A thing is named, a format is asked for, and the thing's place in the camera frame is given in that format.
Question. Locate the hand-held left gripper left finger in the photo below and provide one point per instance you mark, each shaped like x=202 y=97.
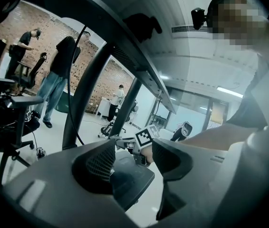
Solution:
x=53 y=174

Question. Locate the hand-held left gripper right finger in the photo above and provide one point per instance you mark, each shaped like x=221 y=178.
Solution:
x=196 y=165

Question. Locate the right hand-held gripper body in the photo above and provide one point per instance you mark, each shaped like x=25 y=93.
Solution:
x=145 y=138

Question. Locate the person's right forearm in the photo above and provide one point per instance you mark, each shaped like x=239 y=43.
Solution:
x=207 y=136

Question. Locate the floor power strip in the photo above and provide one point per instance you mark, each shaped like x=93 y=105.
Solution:
x=41 y=152

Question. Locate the white round device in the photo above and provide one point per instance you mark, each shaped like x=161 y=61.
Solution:
x=186 y=129

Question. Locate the black office chair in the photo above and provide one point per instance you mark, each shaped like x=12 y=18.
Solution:
x=105 y=129
x=25 y=100
x=33 y=72

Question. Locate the white table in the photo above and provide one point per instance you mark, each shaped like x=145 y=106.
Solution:
x=102 y=106

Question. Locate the glass partition door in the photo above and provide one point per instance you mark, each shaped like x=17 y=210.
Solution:
x=196 y=108

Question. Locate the ceiling light bar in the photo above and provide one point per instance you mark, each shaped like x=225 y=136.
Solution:
x=229 y=91
x=164 y=77

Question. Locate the green bin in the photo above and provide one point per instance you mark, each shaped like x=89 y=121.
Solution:
x=62 y=106

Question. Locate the person's black shirt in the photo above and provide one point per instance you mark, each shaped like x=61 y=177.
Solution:
x=248 y=110

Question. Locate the white air conditioner vent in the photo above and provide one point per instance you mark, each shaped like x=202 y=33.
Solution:
x=184 y=28

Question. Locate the person's head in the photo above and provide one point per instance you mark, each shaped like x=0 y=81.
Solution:
x=238 y=22

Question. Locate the black head camera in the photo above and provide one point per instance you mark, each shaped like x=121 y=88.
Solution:
x=198 y=18

